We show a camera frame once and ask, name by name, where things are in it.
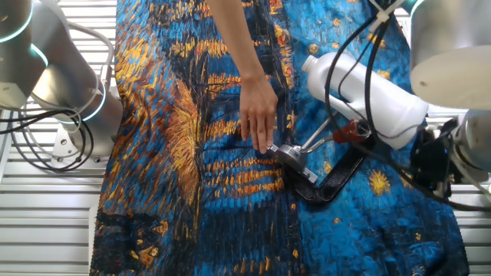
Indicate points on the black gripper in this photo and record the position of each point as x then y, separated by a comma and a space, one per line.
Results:
441, 157

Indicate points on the white plastic jug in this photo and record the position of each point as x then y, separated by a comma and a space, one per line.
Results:
391, 107

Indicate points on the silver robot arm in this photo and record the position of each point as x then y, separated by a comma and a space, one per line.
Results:
452, 57

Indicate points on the bare forearm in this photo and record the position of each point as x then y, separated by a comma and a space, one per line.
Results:
238, 38

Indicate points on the bare right hand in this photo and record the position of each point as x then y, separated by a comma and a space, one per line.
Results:
259, 107

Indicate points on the thin metal rod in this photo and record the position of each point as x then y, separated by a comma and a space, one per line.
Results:
316, 132

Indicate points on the starry night painted cloth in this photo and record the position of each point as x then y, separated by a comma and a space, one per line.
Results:
192, 230

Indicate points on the metal base mounting plate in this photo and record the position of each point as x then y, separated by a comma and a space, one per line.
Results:
61, 143

